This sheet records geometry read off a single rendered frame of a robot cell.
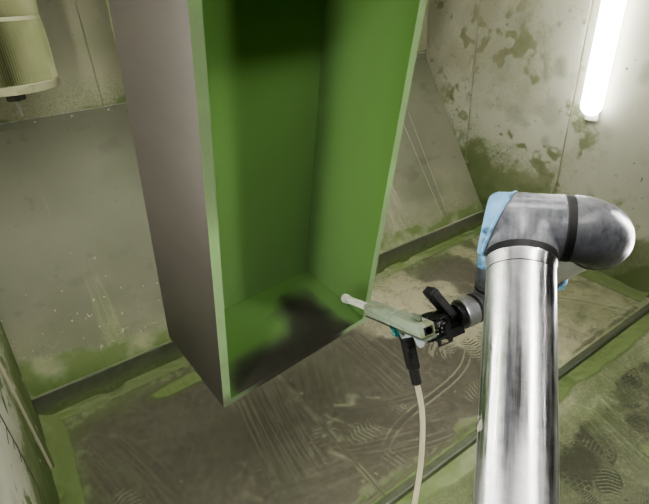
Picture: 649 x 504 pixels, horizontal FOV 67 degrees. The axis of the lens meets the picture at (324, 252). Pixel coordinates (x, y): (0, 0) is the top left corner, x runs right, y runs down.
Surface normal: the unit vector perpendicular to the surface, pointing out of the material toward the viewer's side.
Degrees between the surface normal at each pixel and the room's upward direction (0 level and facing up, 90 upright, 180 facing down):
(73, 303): 57
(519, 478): 33
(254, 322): 12
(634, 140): 90
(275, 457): 0
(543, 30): 90
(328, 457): 0
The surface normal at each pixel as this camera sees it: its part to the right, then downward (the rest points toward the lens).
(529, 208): -0.19, -0.46
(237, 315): 0.07, -0.78
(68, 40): 0.57, 0.38
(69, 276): 0.45, -0.16
